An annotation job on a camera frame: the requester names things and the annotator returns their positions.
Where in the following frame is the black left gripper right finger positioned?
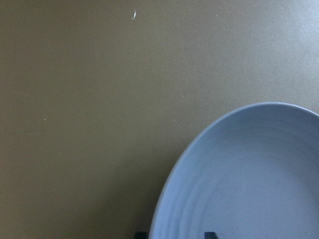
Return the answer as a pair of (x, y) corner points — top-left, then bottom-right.
(204, 232), (218, 239)

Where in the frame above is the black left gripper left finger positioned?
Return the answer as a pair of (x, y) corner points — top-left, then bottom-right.
(134, 232), (148, 239)

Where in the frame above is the blue plate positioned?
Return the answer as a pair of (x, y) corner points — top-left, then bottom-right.
(149, 103), (319, 239)

